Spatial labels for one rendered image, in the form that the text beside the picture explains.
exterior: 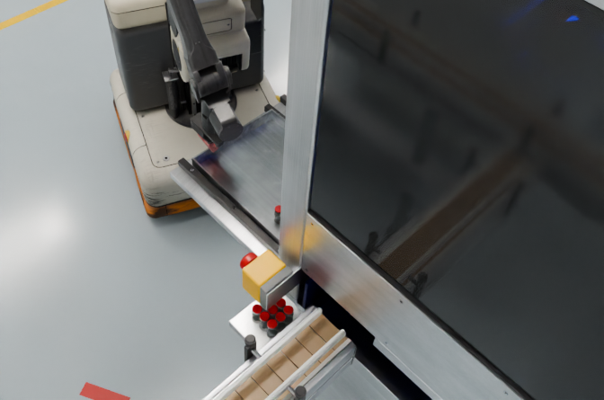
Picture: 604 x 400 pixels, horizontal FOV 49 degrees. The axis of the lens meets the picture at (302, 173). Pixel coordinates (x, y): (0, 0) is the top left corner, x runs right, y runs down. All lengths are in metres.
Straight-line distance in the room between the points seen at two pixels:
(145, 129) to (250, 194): 1.06
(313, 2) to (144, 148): 1.72
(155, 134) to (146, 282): 0.55
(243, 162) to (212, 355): 0.90
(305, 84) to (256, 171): 0.70
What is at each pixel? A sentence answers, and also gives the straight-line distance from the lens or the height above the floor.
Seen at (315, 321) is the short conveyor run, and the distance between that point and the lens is 1.35.
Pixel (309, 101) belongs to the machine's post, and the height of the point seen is 1.47.
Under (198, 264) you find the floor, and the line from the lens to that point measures 2.51.
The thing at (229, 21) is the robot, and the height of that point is 0.86.
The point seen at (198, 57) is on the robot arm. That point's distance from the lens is 1.40.
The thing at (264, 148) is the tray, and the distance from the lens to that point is 1.67.
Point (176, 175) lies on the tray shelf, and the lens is 1.62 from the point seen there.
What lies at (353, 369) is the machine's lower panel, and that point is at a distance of 1.44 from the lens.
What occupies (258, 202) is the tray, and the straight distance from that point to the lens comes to 1.56.
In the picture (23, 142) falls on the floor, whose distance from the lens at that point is 3.02.
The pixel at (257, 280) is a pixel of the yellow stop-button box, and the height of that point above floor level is 1.03.
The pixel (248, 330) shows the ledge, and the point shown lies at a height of 0.88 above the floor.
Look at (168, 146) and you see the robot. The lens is 2.49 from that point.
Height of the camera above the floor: 2.13
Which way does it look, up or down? 51 degrees down
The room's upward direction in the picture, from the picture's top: 5 degrees clockwise
